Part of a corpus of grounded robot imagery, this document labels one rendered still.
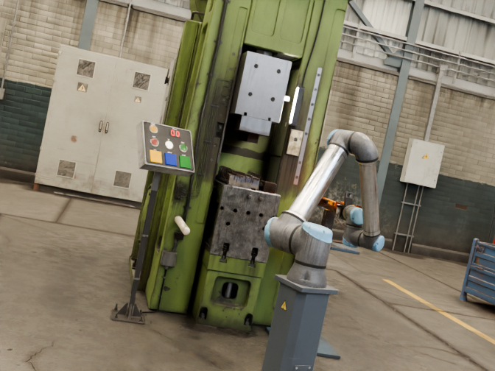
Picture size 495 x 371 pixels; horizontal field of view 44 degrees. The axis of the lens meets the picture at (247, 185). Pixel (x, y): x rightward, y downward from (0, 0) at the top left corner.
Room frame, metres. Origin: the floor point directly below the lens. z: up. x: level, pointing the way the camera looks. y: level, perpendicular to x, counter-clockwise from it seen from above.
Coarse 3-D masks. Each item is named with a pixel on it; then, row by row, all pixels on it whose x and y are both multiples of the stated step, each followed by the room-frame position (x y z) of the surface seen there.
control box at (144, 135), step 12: (144, 132) 3.54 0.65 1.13; (156, 132) 3.60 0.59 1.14; (168, 132) 3.66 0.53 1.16; (180, 132) 3.72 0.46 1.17; (144, 144) 3.51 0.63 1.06; (180, 144) 3.68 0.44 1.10; (144, 156) 3.48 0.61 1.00; (192, 156) 3.71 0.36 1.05; (144, 168) 3.52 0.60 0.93; (156, 168) 3.54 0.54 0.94; (168, 168) 3.56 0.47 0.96; (180, 168) 3.61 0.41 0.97; (192, 168) 3.67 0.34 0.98
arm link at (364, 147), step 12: (360, 132) 3.13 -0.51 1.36; (360, 144) 3.08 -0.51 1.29; (372, 144) 3.09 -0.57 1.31; (360, 156) 3.09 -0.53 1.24; (372, 156) 3.08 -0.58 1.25; (360, 168) 3.14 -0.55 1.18; (372, 168) 3.12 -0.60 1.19; (360, 180) 3.18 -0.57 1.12; (372, 180) 3.14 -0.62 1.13; (372, 192) 3.16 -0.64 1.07; (372, 204) 3.19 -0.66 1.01; (372, 216) 3.21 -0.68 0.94; (372, 228) 3.24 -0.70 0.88; (360, 240) 3.32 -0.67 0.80; (372, 240) 3.26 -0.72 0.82; (384, 240) 3.30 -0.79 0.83
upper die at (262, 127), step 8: (232, 120) 4.16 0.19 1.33; (240, 120) 3.89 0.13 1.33; (248, 120) 3.89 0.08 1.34; (256, 120) 3.90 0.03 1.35; (264, 120) 3.91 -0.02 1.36; (232, 128) 4.10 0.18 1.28; (240, 128) 3.88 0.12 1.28; (248, 128) 3.89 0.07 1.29; (256, 128) 3.90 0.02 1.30; (264, 128) 3.91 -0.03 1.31
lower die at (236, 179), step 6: (228, 174) 3.90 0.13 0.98; (234, 174) 3.95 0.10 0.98; (240, 174) 3.95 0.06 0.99; (246, 174) 3.90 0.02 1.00; (228, 180) 3.88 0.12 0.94; (234, 180) 3.88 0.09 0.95; (240, 180) 3.89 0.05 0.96; (246, 180) 3.90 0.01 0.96; (252, 180) 3.91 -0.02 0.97; (258, 180) 3.92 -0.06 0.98; (240, 186) 3.89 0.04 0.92; (246, 186) 3.90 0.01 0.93; (252, 186) 3.91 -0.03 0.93; (258, 186) 3.92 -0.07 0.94
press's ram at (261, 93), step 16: (240, 64) 4.00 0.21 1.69; (256, 64) 3.89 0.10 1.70; (272, 64) 3.90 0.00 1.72; (288, 64) 3.93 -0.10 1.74; (240, 80) 3.89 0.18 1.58; (256, 80) 3.89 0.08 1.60; (272, 80) 3.91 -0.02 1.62; (240, 96) 3.87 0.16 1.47; (256, 96) 3.89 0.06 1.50; (272, 96) 3.91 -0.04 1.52; (288, 96) 4.13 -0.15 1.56; (240, 112) 3.87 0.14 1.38; (256, 112) 3.90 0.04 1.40; (272, 112) 3.92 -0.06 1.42
